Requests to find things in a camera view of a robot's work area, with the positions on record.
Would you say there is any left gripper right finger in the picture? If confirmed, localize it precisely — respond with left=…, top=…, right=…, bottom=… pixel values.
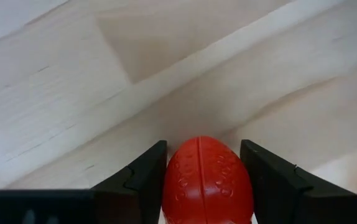
left=239, top=139, right=357, bottom=224

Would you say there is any large red strawberry toy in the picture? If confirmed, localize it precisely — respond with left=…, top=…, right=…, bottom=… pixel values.
left=161, top=135, right=254, bottom=224

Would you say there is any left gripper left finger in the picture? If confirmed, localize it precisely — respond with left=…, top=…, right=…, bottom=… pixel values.
left=90, top=139, right=168, bottom=224

